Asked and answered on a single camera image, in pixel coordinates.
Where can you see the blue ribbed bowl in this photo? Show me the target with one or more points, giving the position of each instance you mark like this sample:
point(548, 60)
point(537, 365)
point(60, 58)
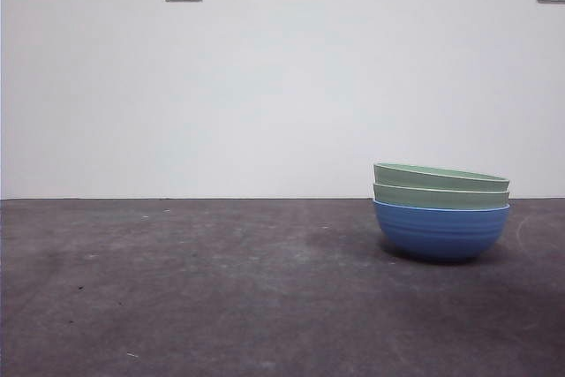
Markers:
point(441, 233)

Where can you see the green ribbed bowl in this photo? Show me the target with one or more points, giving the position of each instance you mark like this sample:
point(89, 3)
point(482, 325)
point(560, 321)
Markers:
point(432, 179)
point(432, 200)

